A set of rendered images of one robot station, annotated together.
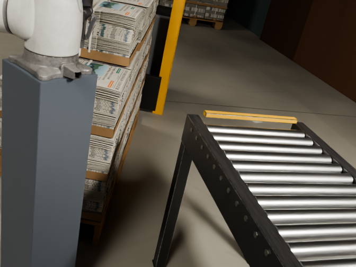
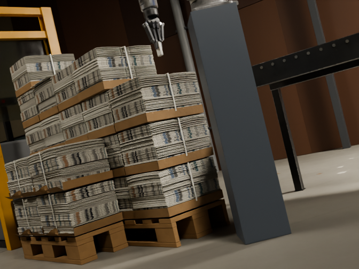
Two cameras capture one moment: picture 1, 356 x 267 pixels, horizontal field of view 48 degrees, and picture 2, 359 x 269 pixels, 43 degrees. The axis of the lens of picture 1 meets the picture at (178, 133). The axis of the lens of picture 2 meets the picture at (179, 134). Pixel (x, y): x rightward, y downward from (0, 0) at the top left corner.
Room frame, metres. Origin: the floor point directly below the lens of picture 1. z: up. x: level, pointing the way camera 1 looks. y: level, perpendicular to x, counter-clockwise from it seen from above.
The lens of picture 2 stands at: (-0.28, 1.83, 0.46)
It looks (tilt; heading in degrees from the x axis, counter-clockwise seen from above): 1 degrees up; 322
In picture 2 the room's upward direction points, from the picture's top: 13 degrees counter-clockwise
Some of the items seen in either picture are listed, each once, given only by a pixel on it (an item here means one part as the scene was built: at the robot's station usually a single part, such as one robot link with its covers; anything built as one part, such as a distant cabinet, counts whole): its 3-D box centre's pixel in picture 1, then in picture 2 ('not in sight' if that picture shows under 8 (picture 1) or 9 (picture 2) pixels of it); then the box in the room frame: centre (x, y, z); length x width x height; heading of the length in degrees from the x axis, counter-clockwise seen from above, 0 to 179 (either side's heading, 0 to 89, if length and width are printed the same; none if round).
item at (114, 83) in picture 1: (95, 115); (123, 166); (2.07, 0.48, 0.42); 1.17 x 0.39 x 0.83; 3
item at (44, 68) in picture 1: (55, 60); (213, 6); (1.12, 0.40, 1.03); 0.22 x 0.18 x 0.06; 55
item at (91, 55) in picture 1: (96, 46); not in sight; (1.91, 0.49, 0.86); 0.28 x 0.06 x 0.04; 3
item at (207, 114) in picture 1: (251, 116); not in sight; (1.58, -0.29, 0.81); 0.43 x 0.03 x 0.02; 111
